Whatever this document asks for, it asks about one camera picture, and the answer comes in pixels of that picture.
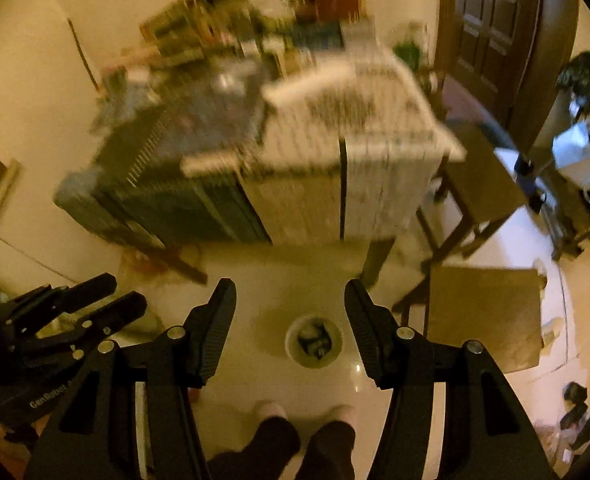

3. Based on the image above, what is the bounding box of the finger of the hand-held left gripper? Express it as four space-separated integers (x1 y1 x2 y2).
0 272 119 335
9 293 149 362

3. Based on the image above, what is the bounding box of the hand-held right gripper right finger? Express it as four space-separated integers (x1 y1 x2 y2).
344 279 558 480

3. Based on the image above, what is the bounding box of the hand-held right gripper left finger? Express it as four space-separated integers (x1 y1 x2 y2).
22 277 238 480

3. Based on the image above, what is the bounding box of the white round trash bin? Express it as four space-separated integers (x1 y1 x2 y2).
284 313 345 370

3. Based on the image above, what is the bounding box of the person's right leg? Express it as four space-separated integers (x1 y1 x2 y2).
302 404 362 480

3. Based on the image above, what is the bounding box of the person's leg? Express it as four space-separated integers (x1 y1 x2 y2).
302 404 362 480
207 400 303 480

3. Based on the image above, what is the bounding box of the wooden stool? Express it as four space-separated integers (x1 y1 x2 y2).
415 122 528 263
392 264 547 376

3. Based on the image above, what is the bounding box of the person's left leg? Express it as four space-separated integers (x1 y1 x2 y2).
207 400 303 480

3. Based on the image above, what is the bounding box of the patchwork printed tablecloth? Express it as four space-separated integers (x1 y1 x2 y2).
54 25 468 250

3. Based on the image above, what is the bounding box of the black item on floor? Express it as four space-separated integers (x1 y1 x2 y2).
559 381 590 453

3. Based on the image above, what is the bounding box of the dark wooden rack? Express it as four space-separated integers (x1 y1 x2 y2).
525 150 590 262

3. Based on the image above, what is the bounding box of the white bag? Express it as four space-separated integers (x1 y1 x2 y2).
552 119 590 188

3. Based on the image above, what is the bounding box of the green plastic bag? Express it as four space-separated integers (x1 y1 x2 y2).
394 34 428 73

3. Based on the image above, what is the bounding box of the wooden door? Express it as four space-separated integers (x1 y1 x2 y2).
435 0 546 126

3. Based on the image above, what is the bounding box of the dark floral cloth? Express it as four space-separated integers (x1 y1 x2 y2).
556 50 590 111

